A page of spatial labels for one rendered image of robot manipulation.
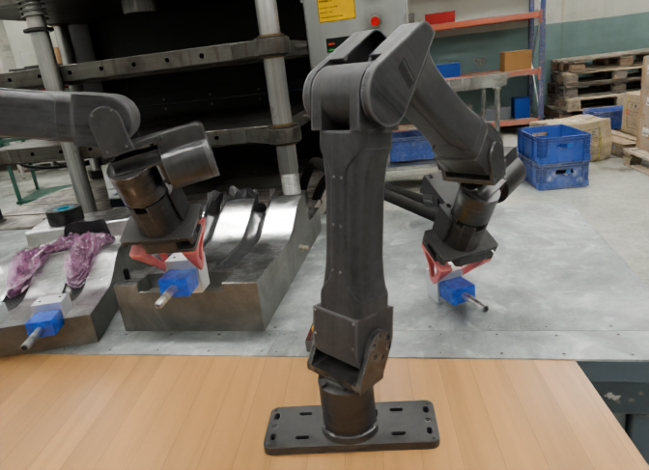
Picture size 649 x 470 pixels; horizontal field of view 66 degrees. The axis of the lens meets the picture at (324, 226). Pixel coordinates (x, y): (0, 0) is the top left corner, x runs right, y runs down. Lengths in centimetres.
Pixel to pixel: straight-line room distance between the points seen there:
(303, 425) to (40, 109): 47
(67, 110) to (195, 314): 41
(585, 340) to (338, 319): 40
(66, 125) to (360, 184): 34
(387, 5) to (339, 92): 108
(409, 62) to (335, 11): 107
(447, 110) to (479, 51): 686
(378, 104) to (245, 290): 44
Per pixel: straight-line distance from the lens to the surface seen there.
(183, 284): 73
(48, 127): 64
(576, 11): 772
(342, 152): 50
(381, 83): 49
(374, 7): 157
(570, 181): 449
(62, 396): 85
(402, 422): 63
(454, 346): 77
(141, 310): 93
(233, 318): 86
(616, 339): 82
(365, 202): 51
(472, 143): 66
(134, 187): 64
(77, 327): 96
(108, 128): 62
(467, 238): 77
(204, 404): 73
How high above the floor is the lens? 122
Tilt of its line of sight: 19 degrees down
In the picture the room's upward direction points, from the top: 7 degrees counter-clockwise
